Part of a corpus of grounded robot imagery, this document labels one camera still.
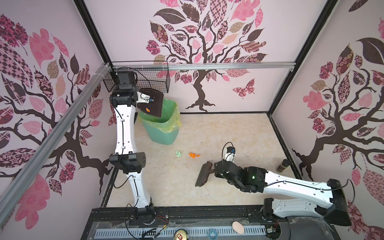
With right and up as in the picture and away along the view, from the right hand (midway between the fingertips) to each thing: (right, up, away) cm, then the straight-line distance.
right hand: (213, 164), depth 74 cm
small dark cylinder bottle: (+41, -2, +8) cm, 42 cm away
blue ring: (+1, -32, -4) cm, 32 cm away
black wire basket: (-37, +52, +21) cm, 68 cm away
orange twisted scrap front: (-36, +29, +7) cm, 47 cm away
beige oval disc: (+11, -29, -4) cm, 32 cm away
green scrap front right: (-21, +1, +22) cm, 30 cm away
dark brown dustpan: (-34, +31, +14) cm, 48 cm away
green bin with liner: (-27, +17, +11) cm, 34 cm away
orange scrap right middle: (-11, +1, +21) cm, 24 cm away
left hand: (-46, +38, 0) cm, 59 cm away
